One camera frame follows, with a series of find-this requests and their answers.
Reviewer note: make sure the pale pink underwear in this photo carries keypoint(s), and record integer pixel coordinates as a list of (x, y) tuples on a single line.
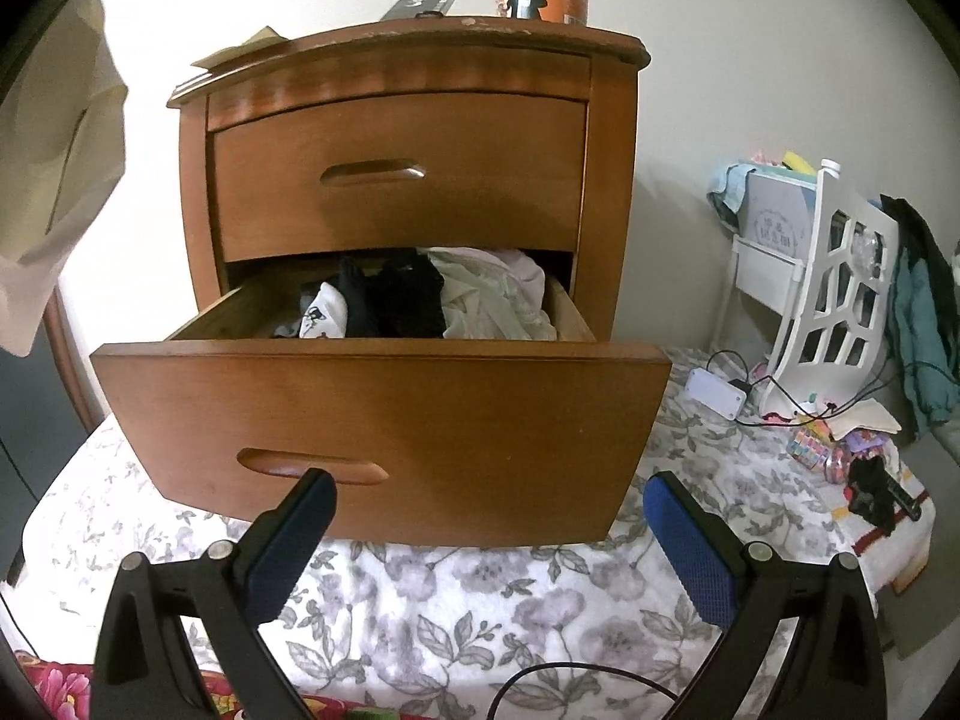
[(525, 277)]

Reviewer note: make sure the red floral blanket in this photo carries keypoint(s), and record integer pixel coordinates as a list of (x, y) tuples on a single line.
[(60, 690)]

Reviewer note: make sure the teal towel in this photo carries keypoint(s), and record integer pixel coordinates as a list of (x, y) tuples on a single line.
[(727, 191)]

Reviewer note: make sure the cream cloth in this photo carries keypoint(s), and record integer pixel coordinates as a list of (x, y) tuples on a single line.
[(870, 416)]

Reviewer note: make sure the white printed underwear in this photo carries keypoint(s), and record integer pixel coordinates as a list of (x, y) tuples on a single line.
[(322, 311)]

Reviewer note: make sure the white lattice rack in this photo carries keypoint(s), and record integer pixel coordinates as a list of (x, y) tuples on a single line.
[(814, 255)]

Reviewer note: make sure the teal jacket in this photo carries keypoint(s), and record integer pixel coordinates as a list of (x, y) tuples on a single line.
[(922, 330)]

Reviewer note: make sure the yellow green foam item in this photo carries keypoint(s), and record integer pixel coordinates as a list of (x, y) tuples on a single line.
[(796, 163)]

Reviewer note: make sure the white grey floral blanket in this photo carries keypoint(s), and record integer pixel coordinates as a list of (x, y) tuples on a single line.
[(450, 615)]

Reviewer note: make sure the curved wooden bed frame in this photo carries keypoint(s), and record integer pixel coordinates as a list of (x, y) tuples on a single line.
[(67, 367)]

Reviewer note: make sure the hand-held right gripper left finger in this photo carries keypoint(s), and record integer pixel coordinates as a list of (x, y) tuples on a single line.
[(289, 555)]

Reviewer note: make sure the white plastic-wrapped bundle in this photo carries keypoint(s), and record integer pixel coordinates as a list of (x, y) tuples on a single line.
[(487, 307)]

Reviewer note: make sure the black phone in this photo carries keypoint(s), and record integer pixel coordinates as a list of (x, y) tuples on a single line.
[(420, 1)]

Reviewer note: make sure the white power strip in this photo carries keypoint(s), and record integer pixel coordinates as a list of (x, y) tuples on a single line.
[(712, 394)]

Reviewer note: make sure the beige hanging cloth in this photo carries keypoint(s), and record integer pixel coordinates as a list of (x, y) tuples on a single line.
[(52, 165)]

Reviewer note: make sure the white red striped towel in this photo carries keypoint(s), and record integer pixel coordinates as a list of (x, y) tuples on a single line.
[(911, 547)]

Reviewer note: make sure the bag of colourful trinkets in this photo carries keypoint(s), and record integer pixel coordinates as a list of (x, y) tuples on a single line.
[(855, 457)]

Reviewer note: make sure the black garment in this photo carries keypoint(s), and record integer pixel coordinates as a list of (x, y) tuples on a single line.
[(911, 221)]

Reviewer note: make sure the dark grey cabinet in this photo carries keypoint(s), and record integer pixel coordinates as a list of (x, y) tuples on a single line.
[(30, 450)]

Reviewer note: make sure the beige paper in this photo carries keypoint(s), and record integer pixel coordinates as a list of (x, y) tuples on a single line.
[(240, 52)]

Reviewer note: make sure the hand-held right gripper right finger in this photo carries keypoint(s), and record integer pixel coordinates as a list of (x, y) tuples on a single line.
[(694, 562)]

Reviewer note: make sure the white storage shelf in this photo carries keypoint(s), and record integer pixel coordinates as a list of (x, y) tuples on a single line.
[(772, 217)]

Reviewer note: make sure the wooden nightstand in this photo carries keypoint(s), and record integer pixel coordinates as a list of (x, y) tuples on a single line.
[(611, 165)]

